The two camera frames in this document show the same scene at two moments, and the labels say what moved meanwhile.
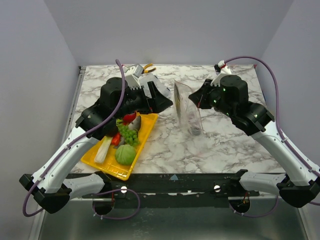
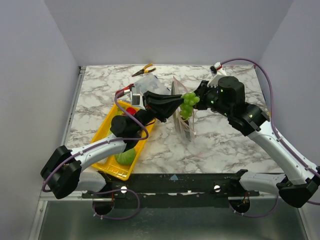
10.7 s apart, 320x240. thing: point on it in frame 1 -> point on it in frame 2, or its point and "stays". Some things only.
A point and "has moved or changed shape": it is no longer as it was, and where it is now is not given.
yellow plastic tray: x=110 y=165 stays
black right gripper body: x=204 y=94 stays
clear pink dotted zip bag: x=187 y=112 has moved or changed shape
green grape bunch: x=131 y=136 has moved or changed shape
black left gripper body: x=151 y=104 -> x=156 y=112
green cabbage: x=125 y=154 stays
